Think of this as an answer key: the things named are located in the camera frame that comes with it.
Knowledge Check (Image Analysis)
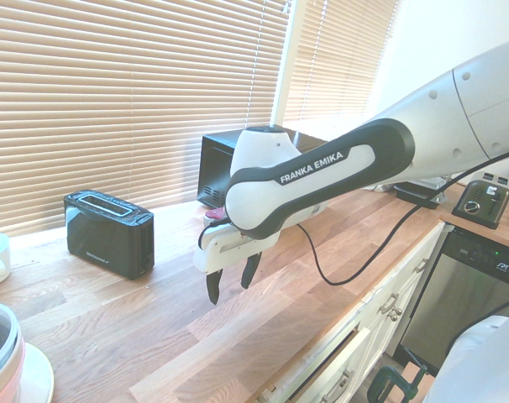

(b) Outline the stainless steel dishwasher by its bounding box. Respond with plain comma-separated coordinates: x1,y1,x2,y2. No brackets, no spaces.
398,226,509,373

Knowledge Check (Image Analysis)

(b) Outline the black slot toaster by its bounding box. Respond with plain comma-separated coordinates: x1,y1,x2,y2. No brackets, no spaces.
62,189,155,281

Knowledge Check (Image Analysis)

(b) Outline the narrow beige window blind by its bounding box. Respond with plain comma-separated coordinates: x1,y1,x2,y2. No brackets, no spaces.
282,0,401,123

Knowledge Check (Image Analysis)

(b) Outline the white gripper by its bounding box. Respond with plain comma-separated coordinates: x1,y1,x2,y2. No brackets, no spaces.
193,222,280,306

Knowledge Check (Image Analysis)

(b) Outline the white plate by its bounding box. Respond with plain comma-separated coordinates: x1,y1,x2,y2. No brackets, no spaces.
19,341,55,403

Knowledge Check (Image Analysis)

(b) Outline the white kitchen cabinet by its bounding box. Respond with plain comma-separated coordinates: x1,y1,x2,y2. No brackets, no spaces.
254,221,454,403

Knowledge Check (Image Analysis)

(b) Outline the pink bowl with grey lid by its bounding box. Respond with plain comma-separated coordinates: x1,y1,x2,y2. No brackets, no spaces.
0,299,27,403

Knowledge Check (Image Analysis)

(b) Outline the wide beige window blind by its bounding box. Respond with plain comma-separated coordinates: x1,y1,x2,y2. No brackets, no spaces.
0,0,292,238

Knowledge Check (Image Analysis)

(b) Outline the green clamp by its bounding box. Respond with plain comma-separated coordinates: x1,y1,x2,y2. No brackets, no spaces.
370,363,430,403

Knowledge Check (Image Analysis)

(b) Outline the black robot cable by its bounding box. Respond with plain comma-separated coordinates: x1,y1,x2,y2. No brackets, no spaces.
295,151,509,288

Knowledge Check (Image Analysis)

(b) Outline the silver two-slot toaster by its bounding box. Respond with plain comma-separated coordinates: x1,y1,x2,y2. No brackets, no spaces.
451,170,509,230

